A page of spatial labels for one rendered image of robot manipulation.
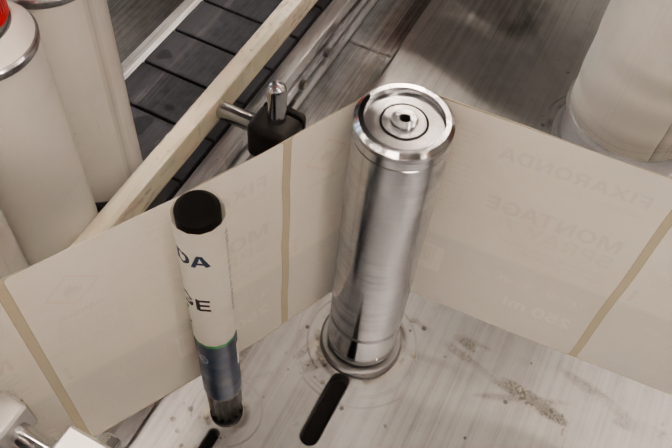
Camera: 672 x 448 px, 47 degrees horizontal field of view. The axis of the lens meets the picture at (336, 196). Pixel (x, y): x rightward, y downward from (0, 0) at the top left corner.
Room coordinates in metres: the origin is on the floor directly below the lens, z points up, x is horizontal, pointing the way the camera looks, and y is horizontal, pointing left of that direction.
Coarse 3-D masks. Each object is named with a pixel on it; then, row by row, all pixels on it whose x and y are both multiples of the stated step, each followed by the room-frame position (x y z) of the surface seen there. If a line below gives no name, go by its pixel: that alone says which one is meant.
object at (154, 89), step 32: (224, 0) 0.46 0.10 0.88; (256, 0) 0.47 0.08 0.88; (320, 0) 0.48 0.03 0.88; (192, 32) 0.43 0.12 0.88; (224, 32) 0.43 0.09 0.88; (160, 64) 0.39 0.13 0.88; (192, 64) 0.39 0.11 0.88; (224, 64) 0.40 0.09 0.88; (128, 96) 0.36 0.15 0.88; (160, 96) 0.36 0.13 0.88; (192, 96) 0.36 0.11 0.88; (160, 128) 0.33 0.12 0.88; (224, 128) 0.34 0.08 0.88; (192, 160) 0.31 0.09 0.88; (160, 192) 0.28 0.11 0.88
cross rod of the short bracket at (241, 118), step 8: (224, 104) 0.33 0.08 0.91; (232, 104) 0.33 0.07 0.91; (216, 112) 0.33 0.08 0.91; (224, 112) 0.33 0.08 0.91; (232, 112) 0.32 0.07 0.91; (240, 112) 0.32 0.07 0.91; (248, 112) 0.33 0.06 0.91; (224, 120) 0.32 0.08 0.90; (232, 120) 0.32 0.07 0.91; (240, 120) 0.32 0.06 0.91; (248, 120) 0.32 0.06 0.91
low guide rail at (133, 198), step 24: (288, 0) 0.43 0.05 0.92; (312, 0) 0.45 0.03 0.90; (264, 24) 0.40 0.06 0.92; (288, 24) 0.41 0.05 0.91; (264, 48) 0.38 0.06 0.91; (240, 72) 0.36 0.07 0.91; (216, 96) 0.33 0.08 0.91; (192, 120) 0.31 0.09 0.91; (216, 120) 0.33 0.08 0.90; (168, 144) 0.29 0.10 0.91; (192, 144) 0.30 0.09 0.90; (144, 168) 0.27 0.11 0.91; (168, 168) 0.28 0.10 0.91; (120, 192) 0.25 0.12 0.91; (144, 192) 0.26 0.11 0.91; (96, 216) 0.23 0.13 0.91; (120, 216) 0.24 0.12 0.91
